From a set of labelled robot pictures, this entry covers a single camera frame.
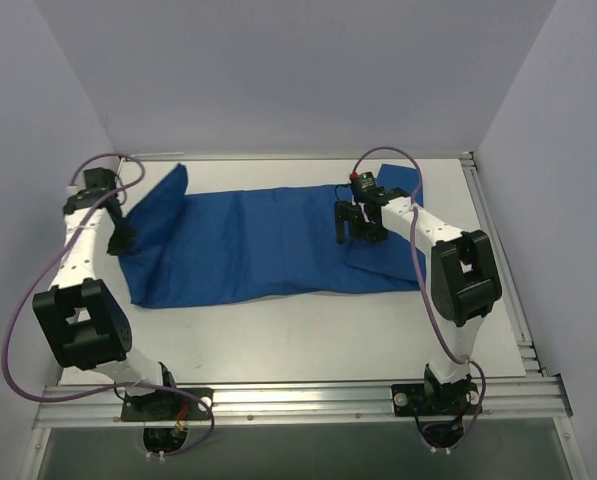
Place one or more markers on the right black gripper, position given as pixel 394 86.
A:
pixel 351 210

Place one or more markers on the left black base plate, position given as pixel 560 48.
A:
pixel 161 406

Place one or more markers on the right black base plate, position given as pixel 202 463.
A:
pixel 423 400

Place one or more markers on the back aluminium rail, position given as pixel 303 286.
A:
pixel 154 156

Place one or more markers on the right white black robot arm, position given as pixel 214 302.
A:
pixel 455 269

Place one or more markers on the front aluminium rail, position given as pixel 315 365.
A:
pixel 316 403

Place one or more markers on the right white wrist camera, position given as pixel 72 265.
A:
pixel 364 180

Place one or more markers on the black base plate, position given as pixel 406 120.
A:
pixel 161 406
pixel 423 400

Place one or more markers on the blue surgical cloth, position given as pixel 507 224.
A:
pixel 204 249

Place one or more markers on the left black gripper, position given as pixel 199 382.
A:
pixel 120 238

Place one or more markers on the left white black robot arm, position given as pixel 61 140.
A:
pixel 85 326

